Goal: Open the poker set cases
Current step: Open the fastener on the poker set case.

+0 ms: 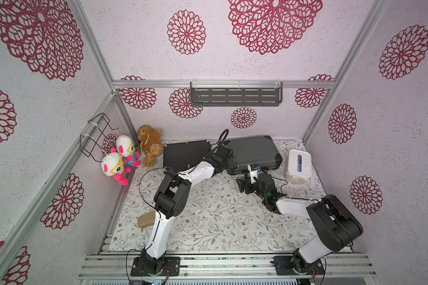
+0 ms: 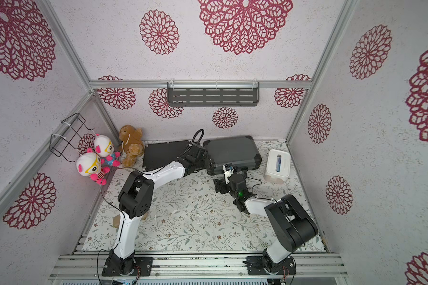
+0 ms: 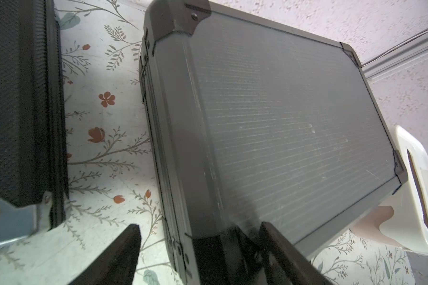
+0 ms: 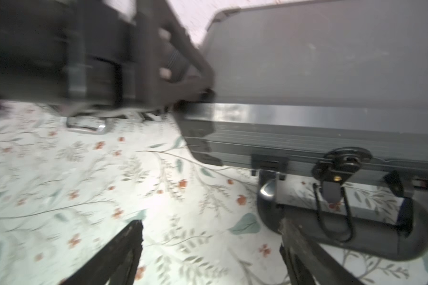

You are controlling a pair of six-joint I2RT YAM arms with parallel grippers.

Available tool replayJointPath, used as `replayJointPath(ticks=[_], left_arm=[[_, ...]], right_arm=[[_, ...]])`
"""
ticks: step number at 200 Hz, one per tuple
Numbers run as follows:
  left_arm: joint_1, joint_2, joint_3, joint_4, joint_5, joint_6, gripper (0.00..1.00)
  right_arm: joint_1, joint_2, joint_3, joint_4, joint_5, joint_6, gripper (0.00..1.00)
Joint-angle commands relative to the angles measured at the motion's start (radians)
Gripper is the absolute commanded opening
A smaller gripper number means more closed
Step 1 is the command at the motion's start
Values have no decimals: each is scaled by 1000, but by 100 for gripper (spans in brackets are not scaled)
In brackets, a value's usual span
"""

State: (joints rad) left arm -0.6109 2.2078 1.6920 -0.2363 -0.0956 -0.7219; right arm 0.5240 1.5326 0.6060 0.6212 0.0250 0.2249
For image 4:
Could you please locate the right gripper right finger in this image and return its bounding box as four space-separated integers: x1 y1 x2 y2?
279 218 362 285

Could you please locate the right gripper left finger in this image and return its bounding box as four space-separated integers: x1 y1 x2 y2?
63 220 143 285

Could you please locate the black textured poker case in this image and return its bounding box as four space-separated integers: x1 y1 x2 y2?
0 1 214 134

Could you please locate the floral table mat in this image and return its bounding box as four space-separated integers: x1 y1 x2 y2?
0 103 290 285

